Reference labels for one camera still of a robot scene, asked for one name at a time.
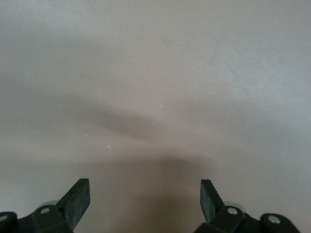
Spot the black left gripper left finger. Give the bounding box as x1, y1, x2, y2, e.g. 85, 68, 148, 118
17, 178, 91, 233

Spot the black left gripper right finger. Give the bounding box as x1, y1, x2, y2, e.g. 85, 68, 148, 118
195, 179, 245, 233

